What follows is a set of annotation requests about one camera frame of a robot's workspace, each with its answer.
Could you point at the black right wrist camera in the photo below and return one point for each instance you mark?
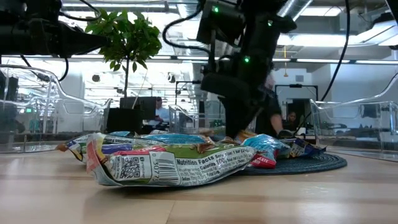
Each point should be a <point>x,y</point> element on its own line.
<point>217,21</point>

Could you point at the round dark woven placemat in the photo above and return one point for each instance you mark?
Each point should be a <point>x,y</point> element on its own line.
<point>311,165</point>

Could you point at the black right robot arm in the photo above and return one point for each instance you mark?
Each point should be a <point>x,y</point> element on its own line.
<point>267,12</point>

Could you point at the black metal stand frame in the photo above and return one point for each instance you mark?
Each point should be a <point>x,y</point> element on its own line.
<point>295,85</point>
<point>186,82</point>

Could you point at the green white granola bar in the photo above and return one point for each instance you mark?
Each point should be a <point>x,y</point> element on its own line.
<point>186,168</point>

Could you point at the hanging orange pendant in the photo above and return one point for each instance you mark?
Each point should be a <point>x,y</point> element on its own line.
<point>285,73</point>

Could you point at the green exit sign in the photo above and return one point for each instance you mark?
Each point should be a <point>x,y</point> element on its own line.
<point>29,110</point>

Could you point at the green leafy plant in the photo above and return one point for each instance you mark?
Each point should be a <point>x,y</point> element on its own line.
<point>124,40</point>

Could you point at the black plant pot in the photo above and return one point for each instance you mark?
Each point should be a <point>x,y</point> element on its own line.
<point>124,121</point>

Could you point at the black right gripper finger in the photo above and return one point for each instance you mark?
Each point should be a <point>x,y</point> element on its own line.
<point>234,121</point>
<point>255,115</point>

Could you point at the round black ceiling fixture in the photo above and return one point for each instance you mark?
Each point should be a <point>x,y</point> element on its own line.
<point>95,78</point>
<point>171,77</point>

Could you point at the green orange granola bar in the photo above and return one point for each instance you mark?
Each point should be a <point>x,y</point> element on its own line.
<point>245,136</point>

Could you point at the clear plastic bin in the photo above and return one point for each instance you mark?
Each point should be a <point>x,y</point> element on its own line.
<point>183,121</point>
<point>46,93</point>
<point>357,124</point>

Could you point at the blue granola bar red end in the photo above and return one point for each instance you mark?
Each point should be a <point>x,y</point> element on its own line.
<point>264,146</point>

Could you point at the long ceiling light strip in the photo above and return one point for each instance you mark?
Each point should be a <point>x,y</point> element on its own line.
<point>326,60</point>

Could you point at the purple granola bar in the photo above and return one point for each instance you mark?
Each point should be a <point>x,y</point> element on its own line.
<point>303,148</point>

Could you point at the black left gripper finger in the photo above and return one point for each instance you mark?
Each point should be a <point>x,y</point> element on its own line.
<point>84,40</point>

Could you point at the black background monitor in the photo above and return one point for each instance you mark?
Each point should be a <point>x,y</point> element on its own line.
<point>143,107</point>

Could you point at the person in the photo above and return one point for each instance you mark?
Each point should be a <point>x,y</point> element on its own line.
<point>275,124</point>
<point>161,113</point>
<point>292,119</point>

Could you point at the slanted silver ventilation duct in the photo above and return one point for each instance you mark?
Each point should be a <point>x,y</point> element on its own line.
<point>292,7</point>

